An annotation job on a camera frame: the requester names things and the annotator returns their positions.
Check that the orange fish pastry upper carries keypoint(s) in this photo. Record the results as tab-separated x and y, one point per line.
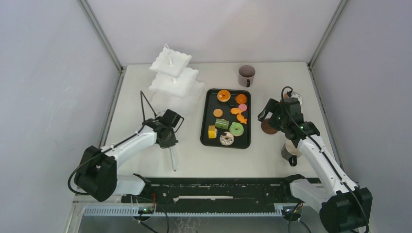
236	111

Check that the dark purple mug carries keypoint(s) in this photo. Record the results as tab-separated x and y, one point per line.
246	75

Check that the green frosted donut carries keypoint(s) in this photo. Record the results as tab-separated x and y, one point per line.
236	129

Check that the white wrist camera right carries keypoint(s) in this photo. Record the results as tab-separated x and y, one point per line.
297	96

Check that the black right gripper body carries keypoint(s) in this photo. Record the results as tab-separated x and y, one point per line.
280	123

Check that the white three-tier dessert stand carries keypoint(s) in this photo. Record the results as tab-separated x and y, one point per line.
175	85

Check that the black sandwich cookie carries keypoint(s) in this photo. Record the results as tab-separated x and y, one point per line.
231	103

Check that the small orange cookie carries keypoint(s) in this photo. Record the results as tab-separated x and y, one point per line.
218	113

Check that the black serving tray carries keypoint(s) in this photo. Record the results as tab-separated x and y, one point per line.
212	103

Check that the orange fish pastry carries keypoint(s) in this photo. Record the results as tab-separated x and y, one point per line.
236	111
240	118

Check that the white chocolate drizzle donut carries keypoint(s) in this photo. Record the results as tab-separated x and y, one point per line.
226	138

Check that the orange glazed donut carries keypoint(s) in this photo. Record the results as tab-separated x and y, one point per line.
223	95

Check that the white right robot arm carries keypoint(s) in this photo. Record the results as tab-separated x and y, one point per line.
342	205

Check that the pink macaron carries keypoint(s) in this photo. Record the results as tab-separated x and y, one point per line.
243	107

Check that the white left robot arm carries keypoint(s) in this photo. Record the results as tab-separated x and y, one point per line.
97	174

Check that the brown round coaster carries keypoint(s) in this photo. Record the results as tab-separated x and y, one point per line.
267	128

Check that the orange fish pastry lower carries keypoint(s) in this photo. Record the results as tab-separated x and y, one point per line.
240	118

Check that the yellow cake slice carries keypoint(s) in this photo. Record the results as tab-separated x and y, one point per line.
212	132

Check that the green layered cake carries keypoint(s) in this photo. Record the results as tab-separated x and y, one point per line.
222	124

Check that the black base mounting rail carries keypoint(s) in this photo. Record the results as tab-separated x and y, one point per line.
214	195

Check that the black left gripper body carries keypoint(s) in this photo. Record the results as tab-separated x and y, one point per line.
170	141

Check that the grey mug white inside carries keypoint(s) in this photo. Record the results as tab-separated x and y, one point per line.
290	153

